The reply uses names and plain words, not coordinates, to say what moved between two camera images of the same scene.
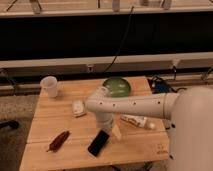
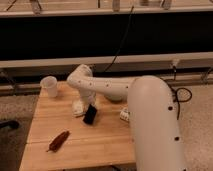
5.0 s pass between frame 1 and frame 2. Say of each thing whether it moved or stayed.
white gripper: moved
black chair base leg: stayed
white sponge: stayed
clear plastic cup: stayed
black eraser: moved
